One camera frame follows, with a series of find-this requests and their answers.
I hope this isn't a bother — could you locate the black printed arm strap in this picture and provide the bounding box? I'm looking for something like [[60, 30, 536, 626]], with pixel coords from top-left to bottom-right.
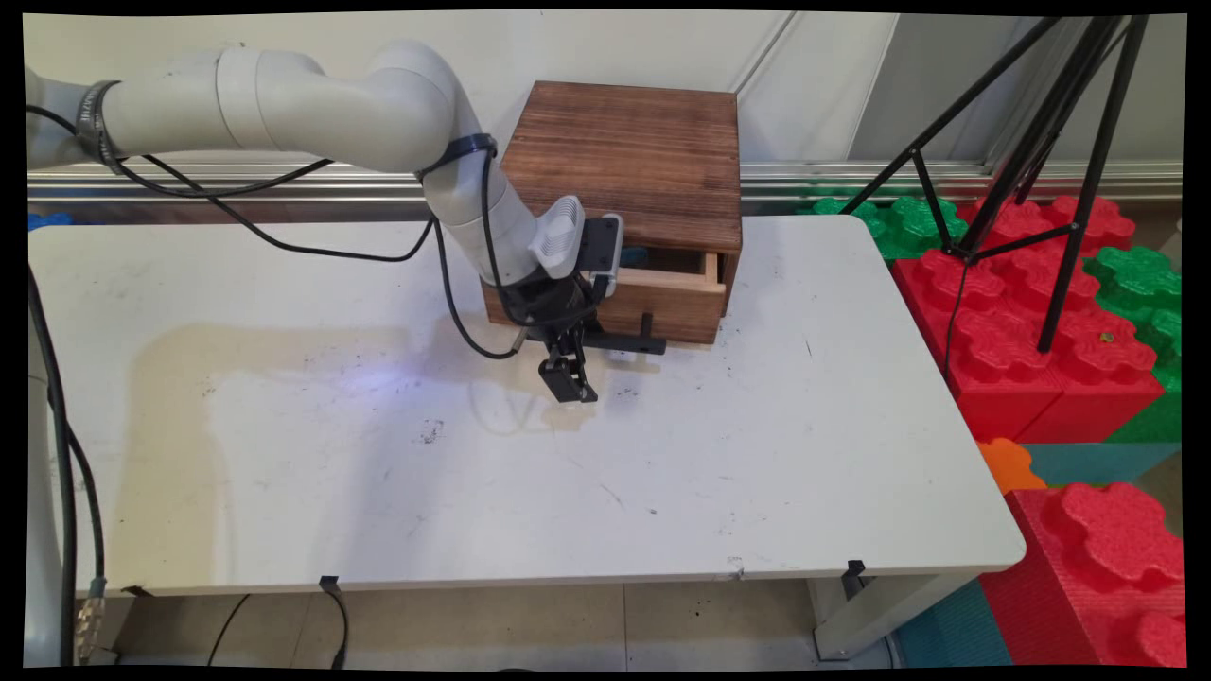
[[76, 80, 126, 177]]

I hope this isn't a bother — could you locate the black cable with metal connector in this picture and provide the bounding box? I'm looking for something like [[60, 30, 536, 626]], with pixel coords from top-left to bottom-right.
[[64, 426, 113, 665]]

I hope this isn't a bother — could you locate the thin black tripod cable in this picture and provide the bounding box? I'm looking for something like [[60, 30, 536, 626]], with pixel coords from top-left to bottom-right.
[[943, 257, 973, 381]]

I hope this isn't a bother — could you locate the dark wooden drawer cabinet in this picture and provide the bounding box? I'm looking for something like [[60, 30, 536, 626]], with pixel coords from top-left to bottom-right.
[[481, 80, 744, 346]]

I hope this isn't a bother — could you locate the black bar drawer handle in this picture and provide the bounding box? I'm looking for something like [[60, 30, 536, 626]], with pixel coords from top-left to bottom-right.
[[579, 312, 668, 358]]

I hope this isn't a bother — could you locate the green foam block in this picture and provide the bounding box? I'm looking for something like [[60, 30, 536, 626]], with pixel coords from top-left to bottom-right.
[[1083, 244, 1184, 445], [798, 194, 969, 262]]

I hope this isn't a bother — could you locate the teal foam mat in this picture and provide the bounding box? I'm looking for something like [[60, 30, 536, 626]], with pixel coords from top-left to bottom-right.
[[1022, 441, 1182, 489], [894, 579, 1015, 669]]

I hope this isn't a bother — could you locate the large red foam block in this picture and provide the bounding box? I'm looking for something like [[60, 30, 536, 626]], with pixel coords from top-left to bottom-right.
[[892, 194, 1167, 445]]

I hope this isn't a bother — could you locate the white table leg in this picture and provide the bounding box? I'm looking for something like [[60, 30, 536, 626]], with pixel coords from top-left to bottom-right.
[[807, 567, 987, 662]]

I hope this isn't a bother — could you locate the grey pedestal column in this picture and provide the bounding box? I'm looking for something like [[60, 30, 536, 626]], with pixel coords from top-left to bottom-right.
[[24, 374, 69, 668]]

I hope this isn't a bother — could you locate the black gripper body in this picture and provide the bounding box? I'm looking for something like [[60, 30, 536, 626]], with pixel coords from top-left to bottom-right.
[[497, 272, 606, 346]]

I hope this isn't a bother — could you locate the plain black arm strap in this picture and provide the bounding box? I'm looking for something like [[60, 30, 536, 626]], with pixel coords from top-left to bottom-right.
[[416, 134, 499, 183]]

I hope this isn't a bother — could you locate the black camera tripod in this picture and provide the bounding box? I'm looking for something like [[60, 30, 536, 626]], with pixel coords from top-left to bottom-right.
[[840, 14, 1151, 357]]

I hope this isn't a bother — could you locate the aluminium wall rail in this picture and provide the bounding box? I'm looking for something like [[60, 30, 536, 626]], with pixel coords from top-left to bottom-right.
[[26, 159, 1184, 205]]

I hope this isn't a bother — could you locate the thin black hanging cable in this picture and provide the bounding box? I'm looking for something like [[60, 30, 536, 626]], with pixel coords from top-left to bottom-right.
[[326, 588, 352, 669]]

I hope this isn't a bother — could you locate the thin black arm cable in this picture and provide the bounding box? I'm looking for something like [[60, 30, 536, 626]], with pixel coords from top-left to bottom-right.
[[26, 104, 531, 361]]

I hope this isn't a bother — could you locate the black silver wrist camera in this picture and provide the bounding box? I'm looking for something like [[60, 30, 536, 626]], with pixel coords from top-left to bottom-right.
[[575, 214, 625, 296]]

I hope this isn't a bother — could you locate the thick black power cable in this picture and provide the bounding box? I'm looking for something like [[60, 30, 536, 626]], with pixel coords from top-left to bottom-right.
[[26, 265, 79, 668]]

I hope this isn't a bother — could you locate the orange foam piece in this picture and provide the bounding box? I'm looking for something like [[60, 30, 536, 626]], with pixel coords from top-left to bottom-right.
[[976, 437, 1048, 496]]

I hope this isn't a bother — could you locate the light wooden drawer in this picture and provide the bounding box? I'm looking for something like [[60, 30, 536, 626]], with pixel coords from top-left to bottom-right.
[[591, 248, 728, 346]]

